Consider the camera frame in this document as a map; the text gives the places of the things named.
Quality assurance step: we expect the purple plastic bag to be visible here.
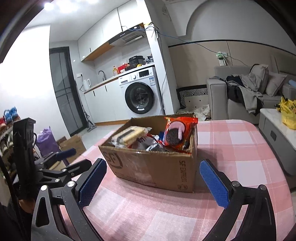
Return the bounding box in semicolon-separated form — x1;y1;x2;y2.
36;127;60;157

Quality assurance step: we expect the white coffee table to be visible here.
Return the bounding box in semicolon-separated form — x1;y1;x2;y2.
259;108;296;176

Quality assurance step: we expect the yellow plastic bag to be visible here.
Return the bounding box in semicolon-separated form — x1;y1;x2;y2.
276;96;296;130

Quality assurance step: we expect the red Oreo packet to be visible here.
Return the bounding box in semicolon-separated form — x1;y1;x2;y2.
162;116;198;152

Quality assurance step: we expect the left hand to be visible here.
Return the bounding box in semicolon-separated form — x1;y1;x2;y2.
18;199;36;214

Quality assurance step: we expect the brown SF cardboard box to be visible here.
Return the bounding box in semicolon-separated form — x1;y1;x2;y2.
98;128;198;193

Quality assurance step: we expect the cardboard box on floor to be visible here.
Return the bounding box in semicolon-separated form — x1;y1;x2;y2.
57;135;86;163

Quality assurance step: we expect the silver white snack packet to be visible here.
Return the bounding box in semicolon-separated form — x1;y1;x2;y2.
132;136;166;152

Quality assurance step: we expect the range hood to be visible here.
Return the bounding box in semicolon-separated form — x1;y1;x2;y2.
108;25;146;47

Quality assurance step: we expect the pink plaid tablecloth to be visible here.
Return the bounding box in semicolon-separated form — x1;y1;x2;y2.
84;120;295;240

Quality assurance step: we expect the grey cushion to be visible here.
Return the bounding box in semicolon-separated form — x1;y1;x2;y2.
248;64;269;94

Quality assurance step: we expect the white washing machine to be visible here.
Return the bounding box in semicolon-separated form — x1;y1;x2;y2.
118;66;165;118

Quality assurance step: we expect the grey clothes pile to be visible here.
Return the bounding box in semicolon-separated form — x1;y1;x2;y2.
225;74;263;116

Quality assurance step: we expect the white electric kettle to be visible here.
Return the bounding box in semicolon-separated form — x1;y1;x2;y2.
83;79;91;91

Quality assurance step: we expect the rice cracker packet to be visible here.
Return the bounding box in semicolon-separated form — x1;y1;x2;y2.
111;126;152;147

